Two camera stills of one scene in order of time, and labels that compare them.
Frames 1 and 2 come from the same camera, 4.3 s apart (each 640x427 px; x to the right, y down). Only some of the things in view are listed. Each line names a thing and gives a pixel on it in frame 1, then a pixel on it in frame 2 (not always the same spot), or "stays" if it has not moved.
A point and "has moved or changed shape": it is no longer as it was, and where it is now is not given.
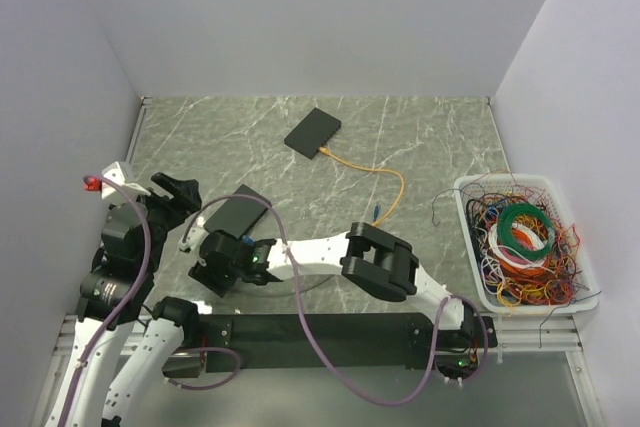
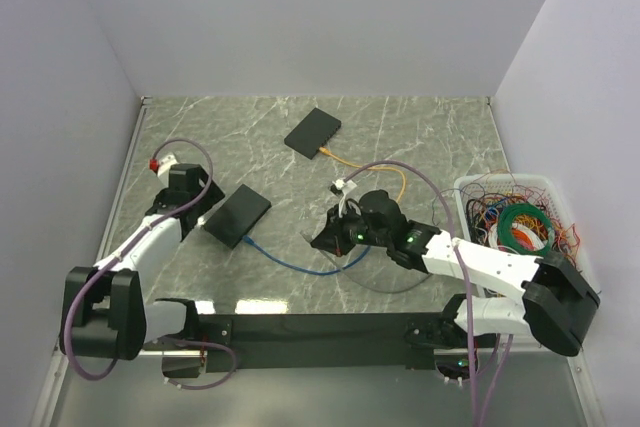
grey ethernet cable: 293,294 has moved or changed shape
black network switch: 238,214 stays
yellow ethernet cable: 323,150 stays
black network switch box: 312,133 stays
